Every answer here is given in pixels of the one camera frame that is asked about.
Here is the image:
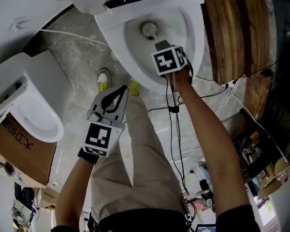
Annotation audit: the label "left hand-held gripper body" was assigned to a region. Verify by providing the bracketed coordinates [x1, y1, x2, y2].
[83, 109, 126, 158]

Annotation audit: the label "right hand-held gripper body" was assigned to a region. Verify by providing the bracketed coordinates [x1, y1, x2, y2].
[150, 39, 189, 77]

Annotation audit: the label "white toilet with labelled lid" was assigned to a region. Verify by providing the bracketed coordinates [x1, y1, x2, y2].
[37, 0, 206, 95]

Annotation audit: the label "white toilet brush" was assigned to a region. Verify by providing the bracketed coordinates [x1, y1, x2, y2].
[140, 20, 160, 44]

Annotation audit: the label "person's left forearm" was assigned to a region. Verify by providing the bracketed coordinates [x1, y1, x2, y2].
[55, 157, 95, 228]

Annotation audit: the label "person's right forearm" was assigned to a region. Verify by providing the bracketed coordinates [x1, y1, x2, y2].
[165, 68, 251, 215]

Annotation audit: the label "white toilet with plain lid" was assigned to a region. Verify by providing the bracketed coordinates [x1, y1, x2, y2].
[0, 75, 65, 144]

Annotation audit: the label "person's left hand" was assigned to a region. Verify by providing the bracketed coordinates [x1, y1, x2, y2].
[77, 146, 100, 165]

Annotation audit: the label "person's left shoe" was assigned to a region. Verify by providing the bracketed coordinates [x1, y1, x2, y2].
[96, 67, 112, 93]

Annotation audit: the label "person's shoe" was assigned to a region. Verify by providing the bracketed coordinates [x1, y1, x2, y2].
[96, 67, 112, 93]
[128, 79, 141, 97]

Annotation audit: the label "person's right shoe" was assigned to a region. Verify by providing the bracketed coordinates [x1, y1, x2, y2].
[128, 79, 141, 97]

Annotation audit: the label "person's beige trousers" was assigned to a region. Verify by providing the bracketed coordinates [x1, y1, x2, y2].
[89, 94, 185, 221]

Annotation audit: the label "small white power strip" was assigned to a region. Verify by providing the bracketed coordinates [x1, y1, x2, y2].
[224, 79, 240, 92]

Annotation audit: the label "wooden step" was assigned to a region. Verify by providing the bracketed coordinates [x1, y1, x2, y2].
[200, 0, 274, 122]

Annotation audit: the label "brown cardboard box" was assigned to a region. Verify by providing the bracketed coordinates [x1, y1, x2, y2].
[0, 112, 58, 189]

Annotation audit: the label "person's black shirt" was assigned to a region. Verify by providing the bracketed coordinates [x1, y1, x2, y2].
[50, 204, 260, 232]

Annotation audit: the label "black green device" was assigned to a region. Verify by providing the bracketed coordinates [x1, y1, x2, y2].
[199, 178, 216, 213]

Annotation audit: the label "black table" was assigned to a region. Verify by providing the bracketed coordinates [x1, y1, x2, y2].
[232, 107, 290, 179]

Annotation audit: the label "small lit screen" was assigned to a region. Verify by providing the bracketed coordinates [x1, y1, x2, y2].
[195, 223, 217, 232]

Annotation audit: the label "open cardboard box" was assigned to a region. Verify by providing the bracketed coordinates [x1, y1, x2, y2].
[257, 158, 290, 201]

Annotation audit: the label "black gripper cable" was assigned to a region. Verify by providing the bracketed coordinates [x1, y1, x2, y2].
[165, 73, 192, 198]

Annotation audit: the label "white cable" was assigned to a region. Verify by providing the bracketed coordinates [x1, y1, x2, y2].
[231, 90, 290, 164]
[16, 26, 111, 48]

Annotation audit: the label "white wall socket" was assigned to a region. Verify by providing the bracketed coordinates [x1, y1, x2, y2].
[9, 18, 26, 32]

